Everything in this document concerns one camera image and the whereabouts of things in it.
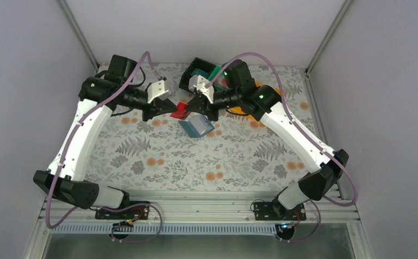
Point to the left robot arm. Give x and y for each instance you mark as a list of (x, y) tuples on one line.
[(64, 179)]

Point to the slotted grey cable duct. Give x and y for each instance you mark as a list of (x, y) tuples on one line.
[(268, 229)]

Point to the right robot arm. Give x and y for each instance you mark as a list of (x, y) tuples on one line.
[(265, 105)]

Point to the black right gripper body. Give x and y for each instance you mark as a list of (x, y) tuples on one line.
[(213, 115)]

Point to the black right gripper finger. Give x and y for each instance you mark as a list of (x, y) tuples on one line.
[(211, 115), (195, 105)]

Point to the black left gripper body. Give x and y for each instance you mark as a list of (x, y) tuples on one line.
[(155, 102)]

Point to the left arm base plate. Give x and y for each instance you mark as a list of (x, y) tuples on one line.
[(133, 210)]

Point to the aluminium frame rail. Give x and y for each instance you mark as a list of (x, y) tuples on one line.
[(230, 207)]

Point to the green storage bin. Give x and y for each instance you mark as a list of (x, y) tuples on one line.
[(215, 73)]

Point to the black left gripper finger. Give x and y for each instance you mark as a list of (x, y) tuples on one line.
[(167, 105), (156, 112)]

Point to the black storage bin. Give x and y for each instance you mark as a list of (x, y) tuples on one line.
[(198, 67)]

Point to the blue leather card holder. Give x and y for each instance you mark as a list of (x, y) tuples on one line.
[(197, 126)]

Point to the teal VIP card stack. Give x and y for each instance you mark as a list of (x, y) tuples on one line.
[(200, 72)]

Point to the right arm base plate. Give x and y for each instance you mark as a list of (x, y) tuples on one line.
[(274, 211)]

